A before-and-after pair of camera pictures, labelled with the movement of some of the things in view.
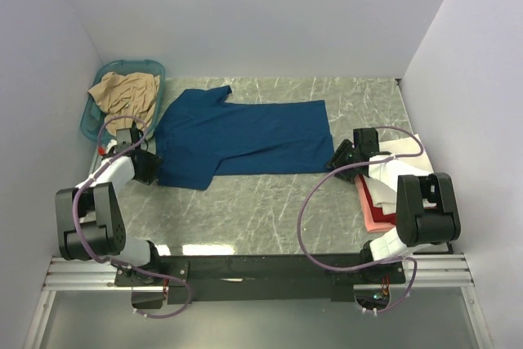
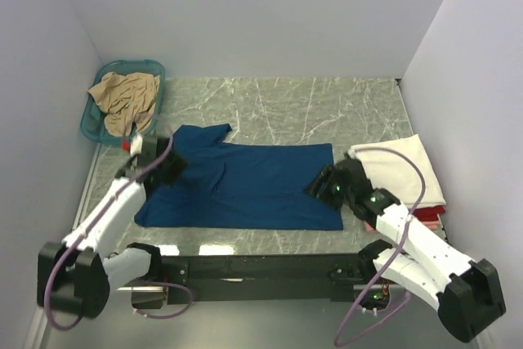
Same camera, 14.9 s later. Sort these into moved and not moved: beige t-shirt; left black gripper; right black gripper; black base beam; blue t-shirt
Moved: left black gripper; right black gripper; blue t-shirt
Not moved: black base beam; beige t-shirt
